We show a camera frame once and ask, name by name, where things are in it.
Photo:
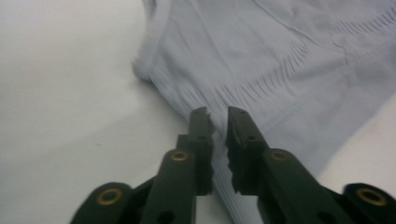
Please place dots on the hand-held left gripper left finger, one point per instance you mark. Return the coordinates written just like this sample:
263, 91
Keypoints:
202, 155

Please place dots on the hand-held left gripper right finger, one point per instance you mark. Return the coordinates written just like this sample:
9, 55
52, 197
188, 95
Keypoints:
246, 161

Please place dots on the light blue knit garment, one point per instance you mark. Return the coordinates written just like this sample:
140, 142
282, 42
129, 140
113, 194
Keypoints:
264, 46

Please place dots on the white table cover sheet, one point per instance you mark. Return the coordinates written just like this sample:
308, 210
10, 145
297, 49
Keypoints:
62, 93

